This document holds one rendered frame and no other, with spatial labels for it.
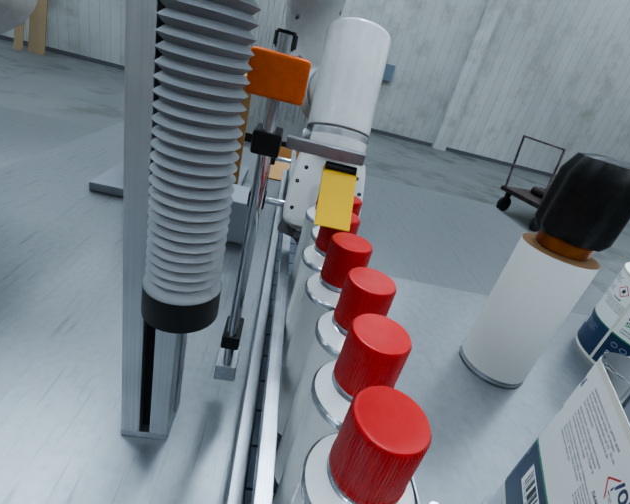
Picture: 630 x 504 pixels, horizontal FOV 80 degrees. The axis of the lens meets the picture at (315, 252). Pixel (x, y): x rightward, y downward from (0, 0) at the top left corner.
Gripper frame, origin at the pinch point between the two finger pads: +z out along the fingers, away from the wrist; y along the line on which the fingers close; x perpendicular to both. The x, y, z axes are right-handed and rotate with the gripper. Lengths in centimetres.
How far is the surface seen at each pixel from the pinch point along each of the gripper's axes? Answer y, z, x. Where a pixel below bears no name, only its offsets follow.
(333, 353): -1.0, 0.4, -29.0
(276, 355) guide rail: -3.7, 5.1, -19.6
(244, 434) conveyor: -5.0, 13.7, -18.6
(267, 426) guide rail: -3.9, 7.6, -26.4
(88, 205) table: -43, 1, 30
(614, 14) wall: 596, -515, 711
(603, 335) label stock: 48.1, 1.8, 0.2
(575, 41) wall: 543, -457, 732
